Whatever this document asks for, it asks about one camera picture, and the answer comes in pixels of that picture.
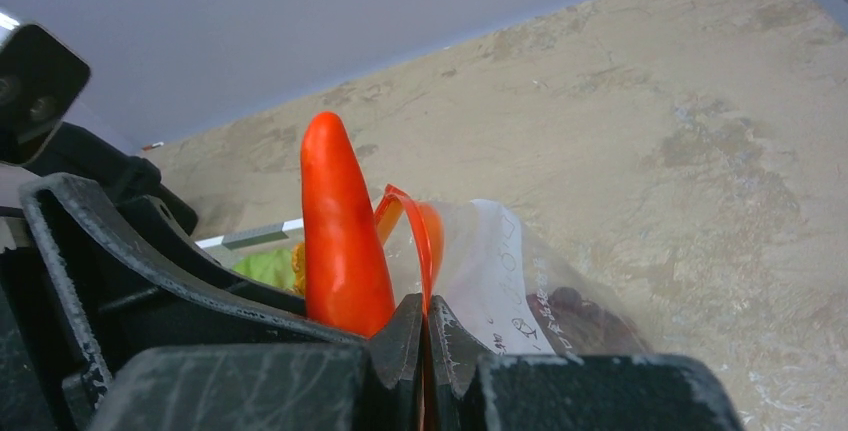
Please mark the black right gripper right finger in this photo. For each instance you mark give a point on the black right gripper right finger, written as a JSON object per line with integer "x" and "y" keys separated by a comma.
{"x": 474, "y": 389}

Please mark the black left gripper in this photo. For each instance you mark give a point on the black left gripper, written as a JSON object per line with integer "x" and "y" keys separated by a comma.
{"x": 114, "y": 273}

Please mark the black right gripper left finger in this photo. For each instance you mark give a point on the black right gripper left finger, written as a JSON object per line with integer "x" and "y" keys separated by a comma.
{"x": 292, "y": 386}

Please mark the orange carrot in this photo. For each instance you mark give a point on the orange carrot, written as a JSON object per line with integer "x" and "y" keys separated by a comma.
{"x": 348, "y": 286}

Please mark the clear orange zip bag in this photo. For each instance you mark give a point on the clear orange zip bag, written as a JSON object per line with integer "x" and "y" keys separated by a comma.
{"x": 483, "y": 260}

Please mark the white plastic basket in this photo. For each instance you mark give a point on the white plastic basket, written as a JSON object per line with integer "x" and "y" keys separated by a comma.
{"x": 228, "y": 249}

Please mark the green cabbage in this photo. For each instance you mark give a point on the green cabbage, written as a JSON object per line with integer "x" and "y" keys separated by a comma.
{"x": 272, "y": 268}

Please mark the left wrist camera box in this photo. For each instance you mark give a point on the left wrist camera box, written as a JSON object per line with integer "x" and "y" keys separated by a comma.
{"x": 41, "y": 78}

